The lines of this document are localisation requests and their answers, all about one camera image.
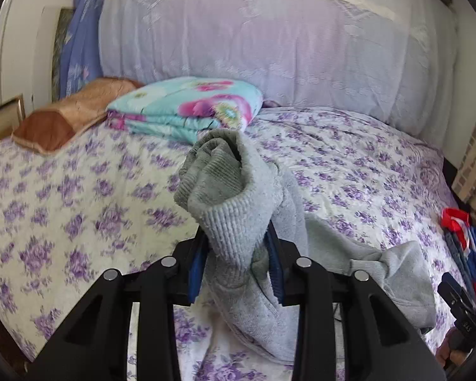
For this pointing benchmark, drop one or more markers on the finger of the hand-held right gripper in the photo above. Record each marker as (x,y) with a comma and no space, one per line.
(456,291)

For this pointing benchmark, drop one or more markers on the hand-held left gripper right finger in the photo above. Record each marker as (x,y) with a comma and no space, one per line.
(275,278)

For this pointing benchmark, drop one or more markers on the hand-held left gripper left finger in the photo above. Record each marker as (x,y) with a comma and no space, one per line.
(196,274)

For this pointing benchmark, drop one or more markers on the grey sweatshirt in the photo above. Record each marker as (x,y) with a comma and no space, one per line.
(238,222)

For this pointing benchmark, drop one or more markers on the person's right hand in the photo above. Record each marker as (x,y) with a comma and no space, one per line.
(448,357)

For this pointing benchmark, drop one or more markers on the blue jeans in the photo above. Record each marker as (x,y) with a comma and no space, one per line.
(458,258)

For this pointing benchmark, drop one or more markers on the red blue clothes pile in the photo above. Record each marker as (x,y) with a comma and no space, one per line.
(454,220)

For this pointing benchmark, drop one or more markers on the purple floral bedspread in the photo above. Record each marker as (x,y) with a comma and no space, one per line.
(83,206)

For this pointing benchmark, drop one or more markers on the folded turquoise floral quilt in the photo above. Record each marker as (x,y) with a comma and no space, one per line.
(174,107)

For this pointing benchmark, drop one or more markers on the brown satin pillow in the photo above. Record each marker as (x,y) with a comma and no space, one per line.
(63,119)

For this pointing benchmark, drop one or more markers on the gold framed board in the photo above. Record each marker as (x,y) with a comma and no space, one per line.
(0,123)

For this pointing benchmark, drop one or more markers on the blue hanging cloth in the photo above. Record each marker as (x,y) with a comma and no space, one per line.
(83,39)

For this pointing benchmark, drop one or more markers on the dark bed frame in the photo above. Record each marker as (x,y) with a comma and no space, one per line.
(454,182)

